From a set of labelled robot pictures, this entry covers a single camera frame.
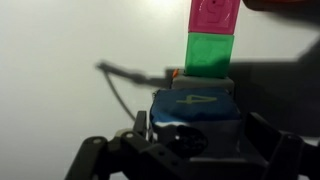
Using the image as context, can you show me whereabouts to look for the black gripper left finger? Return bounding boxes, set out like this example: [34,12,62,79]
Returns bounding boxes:
[65,111,187,180]

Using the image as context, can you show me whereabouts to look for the pink small cube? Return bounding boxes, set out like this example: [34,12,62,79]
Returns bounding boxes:
[188,0,240,35]

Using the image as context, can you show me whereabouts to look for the blue and white dice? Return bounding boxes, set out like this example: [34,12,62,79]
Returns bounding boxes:
[150,88,241,158]

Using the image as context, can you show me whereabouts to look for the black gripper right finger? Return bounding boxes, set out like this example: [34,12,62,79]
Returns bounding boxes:
[186,112,320,180]

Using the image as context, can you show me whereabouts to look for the green small cube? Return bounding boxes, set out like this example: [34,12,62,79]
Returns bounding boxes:
[185,32,234,78]

